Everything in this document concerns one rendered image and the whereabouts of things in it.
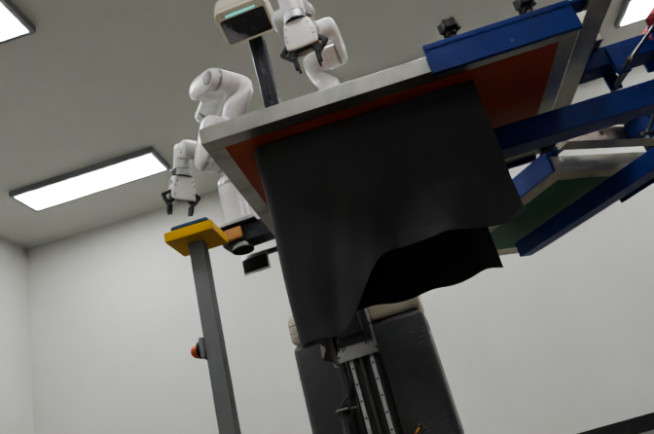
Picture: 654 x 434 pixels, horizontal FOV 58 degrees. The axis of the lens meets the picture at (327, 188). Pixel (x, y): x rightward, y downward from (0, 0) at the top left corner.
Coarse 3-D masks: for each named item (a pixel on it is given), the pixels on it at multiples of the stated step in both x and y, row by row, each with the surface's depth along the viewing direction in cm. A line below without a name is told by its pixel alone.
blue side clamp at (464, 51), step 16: (528, 16) 117; (544, 16) 117; (560, 16) 116; (576, 16) 116; (464, 32) 119; (480, 32) 118; (496, 32) 117; (512, 32) 117; (528, 32) 116; (544, 32) 115; (560, 32) 115; (432, 48) 118; (448, 48) 118; (464, 48) 117; (480, 48) 117; (496, 48) 116; (512, 48) 115; (432, 64) 117; (448, 64) 116; (464, 64) 116
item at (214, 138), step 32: (576, 32) 118; (416, 64) 119; (480, 64) 120; (320, 96) 120; (352, 96) 119; (544, 96) 139; (224, 128) 121; (256, 128) 120; (224, 160) 128; (512, 160) 168; (256, 192) 145
